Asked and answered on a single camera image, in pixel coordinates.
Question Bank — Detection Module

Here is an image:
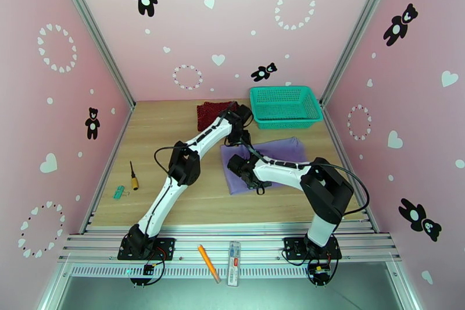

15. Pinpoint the red white-dotted cloth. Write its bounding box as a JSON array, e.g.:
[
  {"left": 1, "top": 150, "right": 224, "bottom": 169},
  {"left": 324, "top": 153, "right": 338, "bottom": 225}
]
[{"left": 196, "top": 101, "right": 241, "bottom": 131}]

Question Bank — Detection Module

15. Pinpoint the purple shirt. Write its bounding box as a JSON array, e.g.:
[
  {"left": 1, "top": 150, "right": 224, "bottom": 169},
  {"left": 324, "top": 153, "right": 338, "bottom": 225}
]
[{"left": 219, "top": 137, "right": 310, "bottom": 196}]

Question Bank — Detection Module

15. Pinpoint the teal plastic laundry basket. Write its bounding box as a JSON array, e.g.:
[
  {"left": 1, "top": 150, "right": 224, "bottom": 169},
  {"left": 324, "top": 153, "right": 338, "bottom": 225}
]
[{"left": 249, "top": 85, "right": 324, "bottom": 130}]

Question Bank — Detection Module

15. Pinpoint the clear plastic case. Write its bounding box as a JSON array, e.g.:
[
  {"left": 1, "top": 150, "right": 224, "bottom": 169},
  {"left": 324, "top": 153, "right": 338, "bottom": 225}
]
[{"left": 227, "top": 241, "right": 242, "bottom": 287}]

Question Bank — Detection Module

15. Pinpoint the orange pen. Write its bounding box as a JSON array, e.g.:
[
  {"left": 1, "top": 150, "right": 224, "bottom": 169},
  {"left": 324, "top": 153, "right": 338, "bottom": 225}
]
[{"left": 197, "top": 244, "right": 221, "bottom": 284}]

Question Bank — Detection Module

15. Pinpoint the circuit board with yellow connector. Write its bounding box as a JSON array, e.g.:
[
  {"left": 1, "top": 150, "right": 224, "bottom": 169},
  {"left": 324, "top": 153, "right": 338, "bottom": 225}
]
[{"left": 309, "top": 263, "right": 336, "bottom": 285}]

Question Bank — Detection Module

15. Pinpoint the perforated metal strip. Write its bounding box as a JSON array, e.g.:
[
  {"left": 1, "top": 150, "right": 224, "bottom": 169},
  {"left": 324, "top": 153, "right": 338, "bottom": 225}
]
[{"left": 69, "top": 263, "right": 313, "bottom": 279}]

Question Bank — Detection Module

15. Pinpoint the grey metal lower tray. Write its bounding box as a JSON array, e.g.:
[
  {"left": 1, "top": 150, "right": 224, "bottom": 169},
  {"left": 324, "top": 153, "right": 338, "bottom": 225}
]
[{"left": 38, "top": 276, "right": 419, "bottom": 310}]

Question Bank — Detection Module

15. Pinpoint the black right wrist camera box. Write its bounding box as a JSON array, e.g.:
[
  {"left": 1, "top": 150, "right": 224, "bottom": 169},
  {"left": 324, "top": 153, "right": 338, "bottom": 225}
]
[{"left": 227, "top": 154, "right": 252, "bottom": 177}]

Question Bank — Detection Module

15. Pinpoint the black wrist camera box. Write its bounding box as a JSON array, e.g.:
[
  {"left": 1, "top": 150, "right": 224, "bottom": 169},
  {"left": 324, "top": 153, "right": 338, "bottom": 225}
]
[
  {"left": 236, "top": 103, "right": 254, "bottom": 127},
  {"left": 227, "top": 154, "right": 252, "bottom": 177}
]

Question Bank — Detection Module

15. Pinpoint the black right camera cable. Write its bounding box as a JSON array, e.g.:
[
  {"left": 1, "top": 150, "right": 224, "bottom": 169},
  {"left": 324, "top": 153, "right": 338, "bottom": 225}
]
[{"left": 239, "top": 140, "right": 266, "bottom": 161}]

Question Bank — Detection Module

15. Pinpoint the black camera cable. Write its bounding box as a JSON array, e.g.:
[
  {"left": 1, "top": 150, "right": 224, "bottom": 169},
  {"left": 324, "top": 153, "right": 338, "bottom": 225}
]
[
  {"left": 219, "top": 101, "right": 236, "bottom": 119},
  {"left": 239, "top": 140, "right": 266, "bottom": 161}
]

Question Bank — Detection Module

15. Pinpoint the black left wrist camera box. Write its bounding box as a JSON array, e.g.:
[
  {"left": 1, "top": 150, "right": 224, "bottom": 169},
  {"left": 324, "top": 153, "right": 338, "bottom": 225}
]
[{"left": 236, "top": 103, "right": 254, "bottom": 127}]

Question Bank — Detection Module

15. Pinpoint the black left camera cable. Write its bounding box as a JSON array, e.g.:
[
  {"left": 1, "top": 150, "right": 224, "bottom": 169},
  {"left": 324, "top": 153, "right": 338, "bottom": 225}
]
[{"left": 219, "top": 101, "right": 236, "bottom": 119}]

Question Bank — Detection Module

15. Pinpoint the aluminium front rail platform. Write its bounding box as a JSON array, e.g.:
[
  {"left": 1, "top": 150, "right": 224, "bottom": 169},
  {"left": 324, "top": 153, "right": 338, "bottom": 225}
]
[{"left": 58, "top": 223, "right": 402, "bottom": 264}]

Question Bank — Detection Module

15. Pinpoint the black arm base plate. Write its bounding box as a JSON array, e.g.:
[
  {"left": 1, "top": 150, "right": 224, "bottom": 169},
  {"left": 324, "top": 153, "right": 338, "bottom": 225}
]
[
  {"left": 117, "top": 237, "right": 176, "bottom": 261},
  {"left": 283, "top": 236, "right": 342, "bottom": 261}
]

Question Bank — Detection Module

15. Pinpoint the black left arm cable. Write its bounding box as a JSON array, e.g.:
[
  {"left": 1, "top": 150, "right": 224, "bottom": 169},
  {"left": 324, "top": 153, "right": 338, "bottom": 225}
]
[{"left": 153, "top": 144, "right": 176, "bottom": 177}]

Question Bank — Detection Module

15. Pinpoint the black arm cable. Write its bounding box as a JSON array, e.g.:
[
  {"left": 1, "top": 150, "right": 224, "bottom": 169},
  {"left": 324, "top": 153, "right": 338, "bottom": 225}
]
[
  {"left": 153, "top": 144, "right": 176, "bottom": 177},
  {"left": 321, "top": 162, "right": 371, "bottom": 218}
]

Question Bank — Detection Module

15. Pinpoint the aluminium table side rail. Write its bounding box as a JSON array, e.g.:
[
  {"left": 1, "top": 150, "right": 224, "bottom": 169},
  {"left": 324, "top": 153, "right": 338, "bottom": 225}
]
[
  {"left": 322, "top": 106, "right": 380, "bottom": 233},
  {"left": 78, "top": 107, "right": 134, "bottom": 234}
]

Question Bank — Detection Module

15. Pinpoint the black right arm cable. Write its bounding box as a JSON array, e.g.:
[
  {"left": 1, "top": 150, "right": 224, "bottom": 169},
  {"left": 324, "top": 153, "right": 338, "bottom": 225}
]
[{"left": 321, "top": 162, "right": 371, "bottom": 218}]

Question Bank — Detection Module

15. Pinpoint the yellow handled screwdriver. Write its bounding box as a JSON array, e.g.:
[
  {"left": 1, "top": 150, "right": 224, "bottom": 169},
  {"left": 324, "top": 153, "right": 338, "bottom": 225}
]
[{"left": 129, "top": 161, "right": 140, "bottom": 191}]

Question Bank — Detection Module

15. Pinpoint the aluminium frame post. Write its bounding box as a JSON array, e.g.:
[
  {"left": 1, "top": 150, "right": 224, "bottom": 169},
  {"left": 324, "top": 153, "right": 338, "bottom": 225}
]
[
  {"left": 49, "top": 0, "right": 136, "bottom": 110},
  {"left": 319, "top": 0, "right": 402, "bottom": 107}
]

